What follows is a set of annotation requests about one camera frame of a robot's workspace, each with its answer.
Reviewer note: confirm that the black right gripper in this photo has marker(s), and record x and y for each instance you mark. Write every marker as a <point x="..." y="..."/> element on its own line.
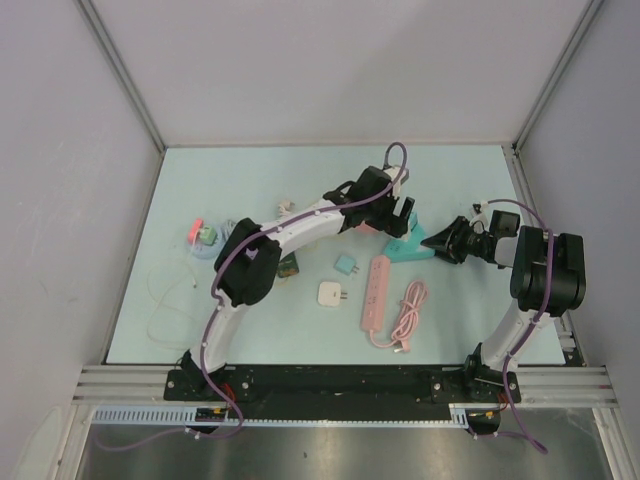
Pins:
<point x="451" y="251"/>

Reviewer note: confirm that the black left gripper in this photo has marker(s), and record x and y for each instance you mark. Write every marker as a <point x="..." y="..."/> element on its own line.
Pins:
<point x="390" y="223"/>

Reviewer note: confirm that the teal power strip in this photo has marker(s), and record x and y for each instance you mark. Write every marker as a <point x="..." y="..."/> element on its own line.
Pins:
<point x="409" y="250"/>

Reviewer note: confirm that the pink cube socket adapter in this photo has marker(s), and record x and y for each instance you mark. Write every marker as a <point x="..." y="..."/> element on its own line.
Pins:
<point x="365" y="228"/>

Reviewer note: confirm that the teal plug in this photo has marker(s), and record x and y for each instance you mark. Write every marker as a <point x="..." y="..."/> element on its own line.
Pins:
<point x="413" y="221"/>
<point x="346" y="265"/>

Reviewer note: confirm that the pink power strip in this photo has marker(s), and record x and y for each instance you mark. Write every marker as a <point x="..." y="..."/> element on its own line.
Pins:
<point x="375" y="299"/>

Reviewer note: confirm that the white charger plug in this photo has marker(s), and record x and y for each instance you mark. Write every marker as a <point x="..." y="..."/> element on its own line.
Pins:
<point x="330" y="294"/>

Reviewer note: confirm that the dark green charger block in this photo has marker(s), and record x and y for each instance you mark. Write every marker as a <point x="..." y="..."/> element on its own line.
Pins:
<point x="288" y="266"/>

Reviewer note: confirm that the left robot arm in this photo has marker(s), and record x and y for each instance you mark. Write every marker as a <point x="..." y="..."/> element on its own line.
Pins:
<point x="246" y="268"/>

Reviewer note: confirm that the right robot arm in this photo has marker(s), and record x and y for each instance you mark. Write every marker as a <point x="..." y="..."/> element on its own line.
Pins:
<point x="548" y="278"/>

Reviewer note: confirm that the blue round socket base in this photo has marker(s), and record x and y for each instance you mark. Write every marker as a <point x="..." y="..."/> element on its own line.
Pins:
<point x="203" y="251"/>

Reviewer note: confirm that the red pink plug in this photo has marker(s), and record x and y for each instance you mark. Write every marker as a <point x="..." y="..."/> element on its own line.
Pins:
<point x="194" y="231"/>

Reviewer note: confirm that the green small adapter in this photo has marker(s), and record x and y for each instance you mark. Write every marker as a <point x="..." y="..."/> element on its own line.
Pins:
<point x="207" y="235"/>

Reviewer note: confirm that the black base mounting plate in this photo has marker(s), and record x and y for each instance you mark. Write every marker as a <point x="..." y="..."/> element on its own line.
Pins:
<point x="320" y="382"/>

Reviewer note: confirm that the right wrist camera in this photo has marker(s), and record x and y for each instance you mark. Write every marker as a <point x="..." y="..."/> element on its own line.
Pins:
<point x="479" y="211"/>

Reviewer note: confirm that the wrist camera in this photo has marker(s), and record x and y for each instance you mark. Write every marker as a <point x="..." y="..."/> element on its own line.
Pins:
<point x="479" y="211"/>
<point x="398" y="176"/>

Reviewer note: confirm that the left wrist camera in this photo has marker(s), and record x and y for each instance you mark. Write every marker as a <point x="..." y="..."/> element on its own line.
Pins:
<point x="398" y="176"/>

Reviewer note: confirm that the blue cable duct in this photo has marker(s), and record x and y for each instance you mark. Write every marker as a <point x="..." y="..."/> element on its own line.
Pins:
<point x="443" y="416"/>

